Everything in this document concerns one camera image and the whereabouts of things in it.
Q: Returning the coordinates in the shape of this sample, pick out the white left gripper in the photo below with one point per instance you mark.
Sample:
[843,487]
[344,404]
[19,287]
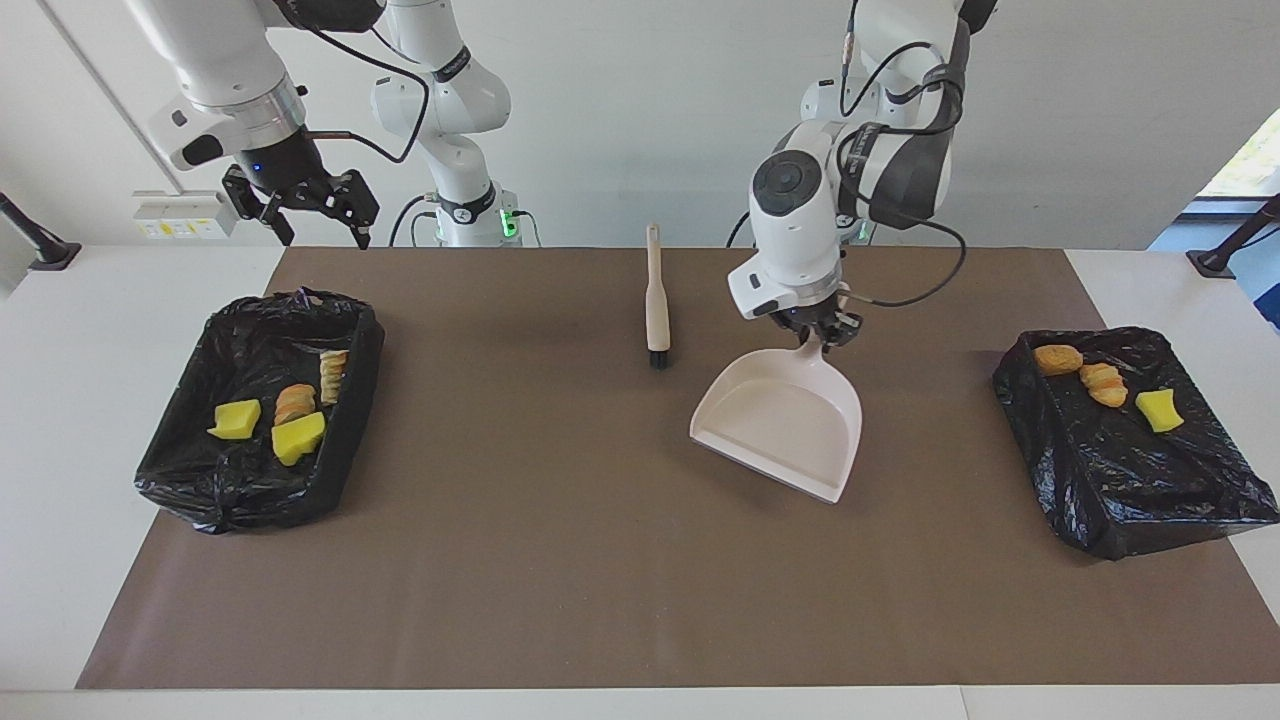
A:
[805,312]

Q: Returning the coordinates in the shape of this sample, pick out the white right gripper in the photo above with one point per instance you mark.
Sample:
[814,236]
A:
[285,165]

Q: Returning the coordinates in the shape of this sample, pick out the beige plastic dustpan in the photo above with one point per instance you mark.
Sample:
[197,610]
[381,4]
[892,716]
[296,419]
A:
[780,420]

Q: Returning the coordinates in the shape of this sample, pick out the beige hand brush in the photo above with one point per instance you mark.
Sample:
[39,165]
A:
[657,300]

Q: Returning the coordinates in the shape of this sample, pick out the toy croissant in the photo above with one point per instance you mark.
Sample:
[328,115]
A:
[295,402]
[333,376]

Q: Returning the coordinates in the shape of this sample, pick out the brown bread roll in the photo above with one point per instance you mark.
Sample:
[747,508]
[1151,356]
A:
[1058,359]

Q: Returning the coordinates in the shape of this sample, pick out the green and yellow sponge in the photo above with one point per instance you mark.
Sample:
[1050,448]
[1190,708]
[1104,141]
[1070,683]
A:
[236,419]

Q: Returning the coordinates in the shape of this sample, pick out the yellow sponge piece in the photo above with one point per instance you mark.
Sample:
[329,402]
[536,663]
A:
[1160,411]
[298,437]

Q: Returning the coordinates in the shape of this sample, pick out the pale chip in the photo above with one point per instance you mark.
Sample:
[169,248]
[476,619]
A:
[1104,384]

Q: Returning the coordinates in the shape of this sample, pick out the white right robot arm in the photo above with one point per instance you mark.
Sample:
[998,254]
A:
[220,60]

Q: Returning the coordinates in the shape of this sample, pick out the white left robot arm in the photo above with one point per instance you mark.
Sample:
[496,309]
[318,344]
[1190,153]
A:
[800,220]

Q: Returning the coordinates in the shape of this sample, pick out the black bag-lined bin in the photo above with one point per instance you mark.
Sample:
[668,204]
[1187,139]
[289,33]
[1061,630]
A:
[200,480]
[1130,480]

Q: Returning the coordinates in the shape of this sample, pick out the black stand foot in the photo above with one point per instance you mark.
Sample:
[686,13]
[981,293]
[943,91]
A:
[55,255]
[1215,262]

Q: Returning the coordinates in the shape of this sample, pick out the brown paper table mat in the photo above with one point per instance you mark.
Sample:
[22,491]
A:
[640,580]

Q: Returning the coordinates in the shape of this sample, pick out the white wall socket box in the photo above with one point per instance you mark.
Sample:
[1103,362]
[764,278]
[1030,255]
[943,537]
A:
[185,215]

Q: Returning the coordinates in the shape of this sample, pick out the grey wall conduit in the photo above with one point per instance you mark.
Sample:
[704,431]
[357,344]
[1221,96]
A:
[100,93]

